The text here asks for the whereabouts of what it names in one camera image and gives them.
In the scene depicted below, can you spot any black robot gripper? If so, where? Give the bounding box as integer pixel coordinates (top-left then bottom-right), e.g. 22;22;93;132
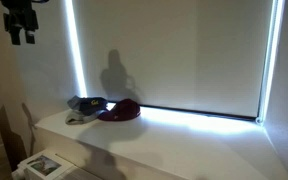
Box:
0;0;40;46

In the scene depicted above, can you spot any maroon baseball cap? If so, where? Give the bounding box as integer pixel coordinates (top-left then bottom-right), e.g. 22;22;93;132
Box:
97;98;142;123

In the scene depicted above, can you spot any blue-grey cap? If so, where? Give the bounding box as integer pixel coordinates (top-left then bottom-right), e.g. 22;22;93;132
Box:
66;95;82;110

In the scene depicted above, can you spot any navy cap with yellow logo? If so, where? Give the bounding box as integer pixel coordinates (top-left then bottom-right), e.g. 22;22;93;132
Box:
78;96;109;116

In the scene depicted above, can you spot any light grey cap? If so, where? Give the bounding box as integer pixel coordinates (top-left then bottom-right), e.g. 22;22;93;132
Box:
64;109;101;126

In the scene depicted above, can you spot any white roller window blind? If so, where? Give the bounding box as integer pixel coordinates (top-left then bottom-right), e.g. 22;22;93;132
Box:
71;0;276;118

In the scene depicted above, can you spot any white window sill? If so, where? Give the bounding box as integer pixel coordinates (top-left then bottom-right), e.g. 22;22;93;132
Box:
34;105;288;180

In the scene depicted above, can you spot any white box with print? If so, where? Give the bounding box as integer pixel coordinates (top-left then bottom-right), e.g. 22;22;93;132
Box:
16;151;74;180

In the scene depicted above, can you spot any black blind bottom rail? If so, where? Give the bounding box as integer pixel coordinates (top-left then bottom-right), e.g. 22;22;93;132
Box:
139;104;259;122

